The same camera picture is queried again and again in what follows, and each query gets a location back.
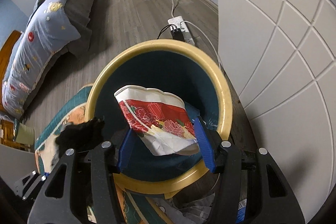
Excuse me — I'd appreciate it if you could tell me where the white power strip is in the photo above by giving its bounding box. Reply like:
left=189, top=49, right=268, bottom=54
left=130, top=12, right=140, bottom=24
left=167, top=16, right=195, bottom=46

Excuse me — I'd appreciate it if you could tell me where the bed with blue duvet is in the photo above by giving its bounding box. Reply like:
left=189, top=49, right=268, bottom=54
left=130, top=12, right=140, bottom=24
left=1, top=0, right=95, bottom=119

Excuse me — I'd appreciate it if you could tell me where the black plastic bag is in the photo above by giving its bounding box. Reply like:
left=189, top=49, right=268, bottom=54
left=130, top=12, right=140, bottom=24
left=55, top=117, right=105, bottom=157

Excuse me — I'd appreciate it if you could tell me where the wooden nightstand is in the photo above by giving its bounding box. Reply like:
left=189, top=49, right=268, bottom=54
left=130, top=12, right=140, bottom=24
left=1, top=119, right=31, bottom=152

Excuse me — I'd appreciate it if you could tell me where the red white floral paper bag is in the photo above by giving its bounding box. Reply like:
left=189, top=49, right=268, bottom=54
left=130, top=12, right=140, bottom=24
left=114, top=85, right=199, bottom=156

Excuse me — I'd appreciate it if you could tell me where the yellow teal trash bin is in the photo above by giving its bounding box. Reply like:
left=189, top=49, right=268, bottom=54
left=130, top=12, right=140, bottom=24
left=85, top=39, right=232, bottom=197

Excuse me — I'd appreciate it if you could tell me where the teal beige horse rug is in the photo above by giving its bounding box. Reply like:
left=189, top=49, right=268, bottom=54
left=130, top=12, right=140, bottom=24
left=34, top=83, right=174, bottom=224

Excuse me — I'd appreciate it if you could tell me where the wooden headboard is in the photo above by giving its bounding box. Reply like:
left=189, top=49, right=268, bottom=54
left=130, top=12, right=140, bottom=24
left=0, top=29, right=23, bottom=113

